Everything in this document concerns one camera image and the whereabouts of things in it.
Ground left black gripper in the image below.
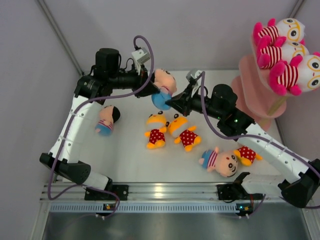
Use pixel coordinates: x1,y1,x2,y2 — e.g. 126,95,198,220
108,62,160,99

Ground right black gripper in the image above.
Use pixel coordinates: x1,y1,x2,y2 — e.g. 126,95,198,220
166,84,224,121

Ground boy plush black hair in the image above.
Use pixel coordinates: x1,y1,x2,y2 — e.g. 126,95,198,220
95,105,121,137

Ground pink panda plush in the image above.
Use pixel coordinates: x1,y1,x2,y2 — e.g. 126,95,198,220
256,36,310,69
252,18,305,46
268,52,320,96

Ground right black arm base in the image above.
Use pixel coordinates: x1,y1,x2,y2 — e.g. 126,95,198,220
216,183,263,201

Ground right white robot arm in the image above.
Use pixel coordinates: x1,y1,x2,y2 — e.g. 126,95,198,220
166,84,320,209

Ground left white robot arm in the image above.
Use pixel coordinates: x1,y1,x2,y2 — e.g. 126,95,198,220
39,46,158,200

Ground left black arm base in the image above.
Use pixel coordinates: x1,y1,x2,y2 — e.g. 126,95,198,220
84,183,130,201

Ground pink three-tier shelf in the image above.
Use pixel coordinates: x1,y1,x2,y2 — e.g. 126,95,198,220
231,37,288,131

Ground yellow bear plush middle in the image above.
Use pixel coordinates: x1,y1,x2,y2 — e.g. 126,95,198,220
166,113,202,152

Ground yellow bear plush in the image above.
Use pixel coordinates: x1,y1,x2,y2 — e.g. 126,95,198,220
144,110,167,150
166,113,202,152
233,146,263,167

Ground yellow bear plush left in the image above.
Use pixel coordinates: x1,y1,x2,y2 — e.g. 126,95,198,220
144,110,167,150

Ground yellow bear plush right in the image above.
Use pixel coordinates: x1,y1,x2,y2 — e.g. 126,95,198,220
233,146,263,167

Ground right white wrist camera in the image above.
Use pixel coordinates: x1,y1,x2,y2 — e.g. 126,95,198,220
186,69,203,83

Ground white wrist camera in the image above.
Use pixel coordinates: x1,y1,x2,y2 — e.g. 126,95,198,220
131,47,151,65
186,69,203,83

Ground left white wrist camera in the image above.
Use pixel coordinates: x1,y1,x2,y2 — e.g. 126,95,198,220
131,47,151,65

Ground aluminium front rail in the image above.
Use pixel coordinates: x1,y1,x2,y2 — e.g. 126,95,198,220
39,181,313,201

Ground white slotted cable duct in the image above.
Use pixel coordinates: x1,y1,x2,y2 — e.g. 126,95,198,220
50,202,244,214

